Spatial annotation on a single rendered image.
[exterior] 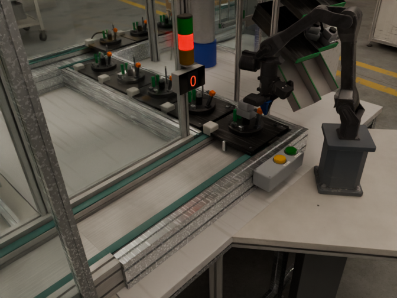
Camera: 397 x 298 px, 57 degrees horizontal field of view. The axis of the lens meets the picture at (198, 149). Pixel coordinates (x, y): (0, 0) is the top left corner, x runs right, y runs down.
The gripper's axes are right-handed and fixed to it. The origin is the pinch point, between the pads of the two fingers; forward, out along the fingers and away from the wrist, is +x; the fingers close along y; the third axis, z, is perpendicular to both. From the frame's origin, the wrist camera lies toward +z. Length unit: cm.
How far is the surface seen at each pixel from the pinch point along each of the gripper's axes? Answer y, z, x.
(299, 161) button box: -1.0, 16.5, 15.9
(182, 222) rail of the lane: -52, 10, 14
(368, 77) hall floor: 314, -76, 109
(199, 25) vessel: 53, -86, -3
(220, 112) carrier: 2.7, -24.7, 12.2
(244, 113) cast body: -2.4, -7.9, 4.8
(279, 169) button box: -13.0, 16.2, 13.3
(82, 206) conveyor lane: -67, -18, 15
